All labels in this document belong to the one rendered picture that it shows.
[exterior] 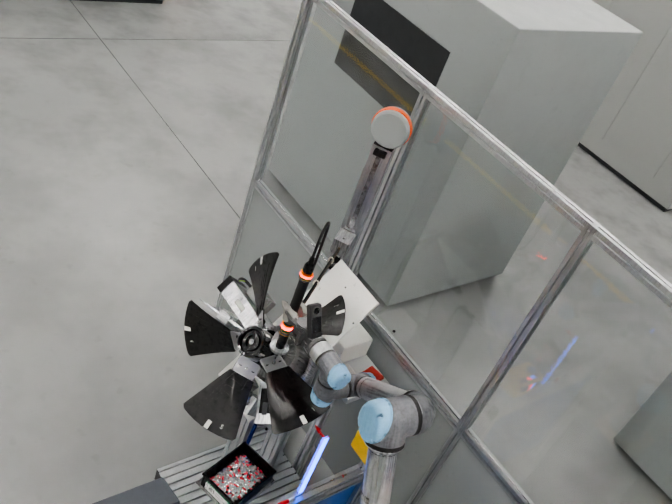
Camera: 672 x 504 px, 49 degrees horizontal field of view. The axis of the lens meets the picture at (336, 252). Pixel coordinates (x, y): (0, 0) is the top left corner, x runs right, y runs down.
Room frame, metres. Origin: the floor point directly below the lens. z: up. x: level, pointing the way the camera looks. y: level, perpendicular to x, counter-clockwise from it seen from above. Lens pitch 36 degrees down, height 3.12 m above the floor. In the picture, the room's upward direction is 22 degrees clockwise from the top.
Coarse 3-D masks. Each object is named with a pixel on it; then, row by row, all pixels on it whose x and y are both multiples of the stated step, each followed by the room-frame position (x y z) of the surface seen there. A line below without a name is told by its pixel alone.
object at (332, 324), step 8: (328, 304) 2.07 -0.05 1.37; (344, 304) 2.04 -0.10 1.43; (328, 312) 2.01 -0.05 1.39; (336, 312) 2.00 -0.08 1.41; (344, 312) 1.99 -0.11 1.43; (328, 320) 1.96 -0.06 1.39; (336, 320) 1.95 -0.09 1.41; (344, 320) 1.95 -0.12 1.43; (328, 328) 1.91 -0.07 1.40; (336, 328) 1.91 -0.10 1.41
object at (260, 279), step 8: (264, 256) 2.20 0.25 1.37; (272, 256) 2.16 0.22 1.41; (256, 264) 2.21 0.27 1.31; (264, 264) 2.17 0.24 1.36; (272, 264) 2.13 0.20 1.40; (256, 272) 2.18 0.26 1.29; (264, 272) 2.13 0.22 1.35; (272, 272) 2.10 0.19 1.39; (256, 280) 2.16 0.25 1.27; (264, 280) 2.10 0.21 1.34; (256, 288) 2.13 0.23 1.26; (264, 288) 2.07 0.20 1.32; (256, 296) 2.11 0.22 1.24; (264, 296) 2.04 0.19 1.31; (256, 304) 2.09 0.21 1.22; (256, 312) 2.05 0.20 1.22
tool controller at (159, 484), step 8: (160, 480) 1.23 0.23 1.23; (136, 488) 1.18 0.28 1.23; (144, 488) 1.19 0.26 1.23; (152, 488) 1.19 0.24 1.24; (160, 488) 1.20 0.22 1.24; (168, 488) 1.21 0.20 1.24; (112, 496) 1.13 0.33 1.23; (120, 496) 1.14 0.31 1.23; (128, 496) 1.14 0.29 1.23; (136, 496) 1.15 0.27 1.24; (144, 496) 1.16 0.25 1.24; (152, 496) 1.17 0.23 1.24; (160, 496) 1.17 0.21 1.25; (168, 496) 1.18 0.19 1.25; (176, 496) 1.19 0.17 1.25
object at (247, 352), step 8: (248, 328) 1.93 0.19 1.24; (256, 328) 1.93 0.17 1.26; (240, 336) 1.91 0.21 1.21; (248, 336) 1.91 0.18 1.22; (256, 336) 1.90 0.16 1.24; (264, 336) 1.90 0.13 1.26; (272, 336) 1.95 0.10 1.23; (240, 344) 1.89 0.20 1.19; (248, 344) 1.89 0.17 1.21; (256, 344) 1.88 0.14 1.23; (264, 344) 1.88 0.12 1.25; (240, 352) 1.86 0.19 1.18; (248, 352) 1.86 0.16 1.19; (256, 352) 1.85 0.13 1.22; (264, 352) 1.87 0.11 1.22; (272, 352) 1.90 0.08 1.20; (256, 360) 1.87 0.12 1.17
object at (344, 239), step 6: (348, 228) 2.53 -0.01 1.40; (342, 234) 2.49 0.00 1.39; (348, 234) 2.50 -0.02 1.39; (354, 234) 2.52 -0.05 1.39; (336, 240) 2.44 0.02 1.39; (342, 240) 2.45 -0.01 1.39; (348, 240) 2.46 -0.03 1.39; (336, 246) 2.44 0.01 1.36; (342, 246) 2.44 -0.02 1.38; (348, 246) 2.43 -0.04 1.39; (342, 252) 2.43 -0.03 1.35
